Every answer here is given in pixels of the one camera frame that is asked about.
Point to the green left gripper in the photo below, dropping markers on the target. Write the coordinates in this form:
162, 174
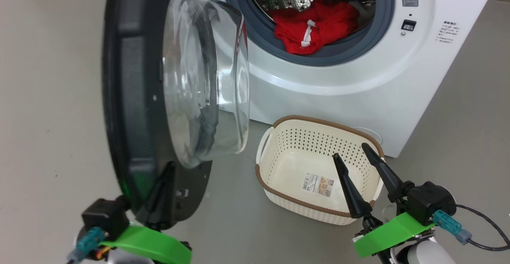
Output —
151, 242

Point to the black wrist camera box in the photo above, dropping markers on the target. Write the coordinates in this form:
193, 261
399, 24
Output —
105, 216
430, 200

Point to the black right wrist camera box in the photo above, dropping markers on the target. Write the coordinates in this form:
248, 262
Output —
430, 200

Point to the red and white garment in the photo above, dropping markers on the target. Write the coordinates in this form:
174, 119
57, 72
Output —
334, 20

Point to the teal left camera connector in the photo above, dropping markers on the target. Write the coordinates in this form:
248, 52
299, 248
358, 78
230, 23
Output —
89, 242

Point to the cream perforated basket brown rim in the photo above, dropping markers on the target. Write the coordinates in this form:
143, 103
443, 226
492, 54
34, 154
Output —
297, 164

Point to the washing machine glass door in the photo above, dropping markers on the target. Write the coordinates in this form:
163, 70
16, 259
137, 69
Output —
135, 96

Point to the product sticker with barcode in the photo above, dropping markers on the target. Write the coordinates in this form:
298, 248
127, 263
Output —
317, 184

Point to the grey rubber door gasket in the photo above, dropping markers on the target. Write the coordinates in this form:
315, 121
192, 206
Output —
382, 20

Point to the teal right camera connector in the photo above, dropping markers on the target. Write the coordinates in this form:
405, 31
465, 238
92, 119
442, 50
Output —
450, 226

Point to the teal camera connector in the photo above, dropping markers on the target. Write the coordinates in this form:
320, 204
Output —
450, 226
89, 242

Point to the white front-load washing machine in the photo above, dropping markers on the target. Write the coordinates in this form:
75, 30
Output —
338, 80

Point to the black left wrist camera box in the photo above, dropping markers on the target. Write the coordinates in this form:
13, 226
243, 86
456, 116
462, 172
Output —
105, 216

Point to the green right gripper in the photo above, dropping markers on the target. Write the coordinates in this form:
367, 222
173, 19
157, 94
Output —
394, 232

